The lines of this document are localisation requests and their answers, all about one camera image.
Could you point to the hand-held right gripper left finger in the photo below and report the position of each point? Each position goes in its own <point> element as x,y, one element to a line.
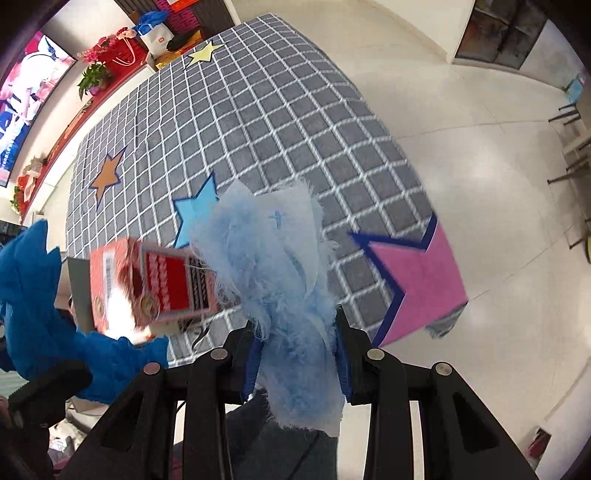
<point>251,369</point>

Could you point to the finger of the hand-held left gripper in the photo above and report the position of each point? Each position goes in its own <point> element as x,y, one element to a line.
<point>55,383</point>

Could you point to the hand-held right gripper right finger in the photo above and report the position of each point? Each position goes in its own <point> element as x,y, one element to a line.
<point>345,374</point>

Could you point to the blue fluffy cloth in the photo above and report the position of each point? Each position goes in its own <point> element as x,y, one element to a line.
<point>27,300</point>

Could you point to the light blue fuzzy cloth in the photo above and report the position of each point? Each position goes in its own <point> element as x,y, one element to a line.
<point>277,277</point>

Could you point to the person's dark trousers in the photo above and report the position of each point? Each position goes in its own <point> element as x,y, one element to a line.
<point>277,452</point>

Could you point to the red gift boxes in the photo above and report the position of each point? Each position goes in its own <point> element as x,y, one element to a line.
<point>27,184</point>

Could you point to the white cabinet with red top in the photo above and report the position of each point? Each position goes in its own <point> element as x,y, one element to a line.
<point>64,138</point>

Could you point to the grey checked star mat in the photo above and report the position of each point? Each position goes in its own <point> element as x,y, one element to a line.
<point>277,115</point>

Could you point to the green potted plant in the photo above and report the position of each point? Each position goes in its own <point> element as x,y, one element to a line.
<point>94,78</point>

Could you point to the red flower gift bag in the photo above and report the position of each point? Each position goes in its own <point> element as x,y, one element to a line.
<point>117,53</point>

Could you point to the white paper bag blue lining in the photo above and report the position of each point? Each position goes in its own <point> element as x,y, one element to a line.
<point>154,34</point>

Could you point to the blue seat metal chair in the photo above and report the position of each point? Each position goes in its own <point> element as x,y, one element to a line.
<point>570,92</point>

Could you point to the wall television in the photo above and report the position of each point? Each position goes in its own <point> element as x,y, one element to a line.
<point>27,92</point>

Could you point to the metal frame chair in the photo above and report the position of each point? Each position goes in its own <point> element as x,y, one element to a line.
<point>575,157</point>

